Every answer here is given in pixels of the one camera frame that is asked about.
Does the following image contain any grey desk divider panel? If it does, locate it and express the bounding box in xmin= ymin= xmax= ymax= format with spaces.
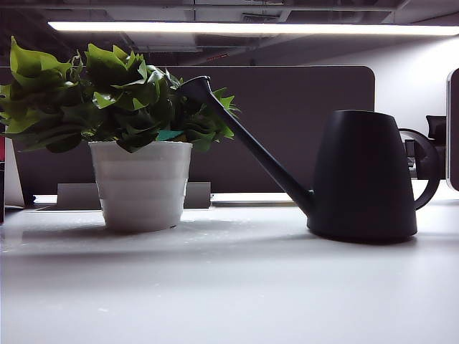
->
xmin=0 ymin=64 xmax=377 ymax=196

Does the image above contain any teal plant tag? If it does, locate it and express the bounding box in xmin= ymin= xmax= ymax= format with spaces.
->
xmin=156 ymin=129 xmax=184 ymax=141

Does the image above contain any white-edged monitor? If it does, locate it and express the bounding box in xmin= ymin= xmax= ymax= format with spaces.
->
xmin=446 ymin=67 xmax=459 ymax=191

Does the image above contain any white leaning board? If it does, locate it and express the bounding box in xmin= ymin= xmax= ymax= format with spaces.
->
xmin=4 ymin=138 xmax=27 ymax=208

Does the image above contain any green leafy artificial plant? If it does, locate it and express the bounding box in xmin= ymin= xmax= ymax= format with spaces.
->
xmin=0 ymin=35 xmax=241 ymax=154

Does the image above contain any dark grey watering can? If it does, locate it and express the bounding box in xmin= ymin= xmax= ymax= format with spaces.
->
xmin=178 ymin=75 xmax=441 ymax=244

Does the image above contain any white ribbed plant pot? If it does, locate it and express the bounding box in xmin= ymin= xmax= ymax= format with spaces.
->
xmin=88 ymin=140 xmax=194 ymax=233

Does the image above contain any black office chair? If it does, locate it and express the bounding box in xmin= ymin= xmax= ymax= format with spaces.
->
xmin=425 ymin=114 xmax=448 ymax=140

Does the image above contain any long ceiling light strip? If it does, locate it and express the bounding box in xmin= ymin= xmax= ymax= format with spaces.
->
xmin=47 ymin=20 xmax=459 ymax=37

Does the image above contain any dark red box edge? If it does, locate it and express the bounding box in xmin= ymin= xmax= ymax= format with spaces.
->
xmin=0 ymin=135 xmax=6 ymax=225

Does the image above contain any grey divider base bracket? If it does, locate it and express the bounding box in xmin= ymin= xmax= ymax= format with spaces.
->
xmin=57 ymin=181 xmax=212 ymax=209

